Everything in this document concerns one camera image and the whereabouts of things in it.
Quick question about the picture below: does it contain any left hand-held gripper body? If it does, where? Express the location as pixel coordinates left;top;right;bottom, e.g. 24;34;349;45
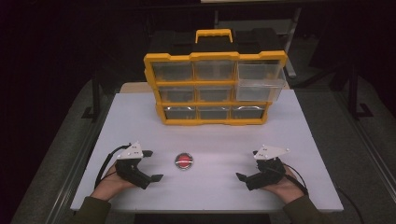
114;141;153;190

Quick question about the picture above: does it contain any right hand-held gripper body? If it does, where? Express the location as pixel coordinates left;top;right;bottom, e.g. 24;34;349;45
245;144;290;191

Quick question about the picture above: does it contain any person's right hand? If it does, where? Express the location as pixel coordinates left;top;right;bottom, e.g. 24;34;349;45
261;173;305;205

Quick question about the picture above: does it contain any person's left hand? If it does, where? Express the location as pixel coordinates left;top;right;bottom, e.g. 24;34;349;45
90;162;137;202

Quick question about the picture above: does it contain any red round tin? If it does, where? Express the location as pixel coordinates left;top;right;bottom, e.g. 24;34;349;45
174;152;194;171

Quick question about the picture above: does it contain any clear plastic drawer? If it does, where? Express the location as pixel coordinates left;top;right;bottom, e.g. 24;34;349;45
234;59;287;103

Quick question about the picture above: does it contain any grid of clear drawers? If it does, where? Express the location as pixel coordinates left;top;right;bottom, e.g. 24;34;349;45
150;60;269;121

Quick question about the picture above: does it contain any black metal stand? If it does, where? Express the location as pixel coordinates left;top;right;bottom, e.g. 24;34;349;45
81;74;105;122
346;59;375;120

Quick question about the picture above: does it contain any yellow black drawer organizer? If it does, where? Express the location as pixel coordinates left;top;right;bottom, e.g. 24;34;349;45
143;28;289;127

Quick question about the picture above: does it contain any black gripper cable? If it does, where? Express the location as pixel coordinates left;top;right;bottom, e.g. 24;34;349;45
282;162;310;196
93;143;133;189

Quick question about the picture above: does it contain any grey metal rail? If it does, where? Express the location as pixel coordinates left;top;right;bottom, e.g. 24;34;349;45
335;90;396;195
46;99;113;224

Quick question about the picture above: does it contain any thin black cable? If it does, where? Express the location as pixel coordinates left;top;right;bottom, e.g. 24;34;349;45
335;186;366;224

